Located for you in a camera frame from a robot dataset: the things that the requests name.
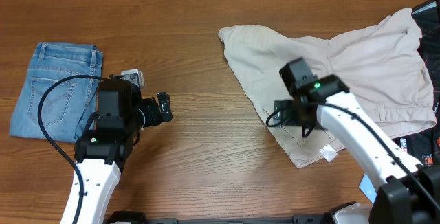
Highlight beige cotton shorts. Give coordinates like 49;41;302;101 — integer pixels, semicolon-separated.
219;8;439;166

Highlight black printed jersey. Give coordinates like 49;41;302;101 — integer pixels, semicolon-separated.
391;0;440;168

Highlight light blue garment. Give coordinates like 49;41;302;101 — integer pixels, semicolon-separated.
359;174;377;203

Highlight folded blue denim jeans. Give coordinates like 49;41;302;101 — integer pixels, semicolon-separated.
10;42;103;143

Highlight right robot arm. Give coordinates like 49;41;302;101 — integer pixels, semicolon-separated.
266;58;439;224

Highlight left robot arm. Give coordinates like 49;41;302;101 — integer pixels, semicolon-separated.
61;78;173;223

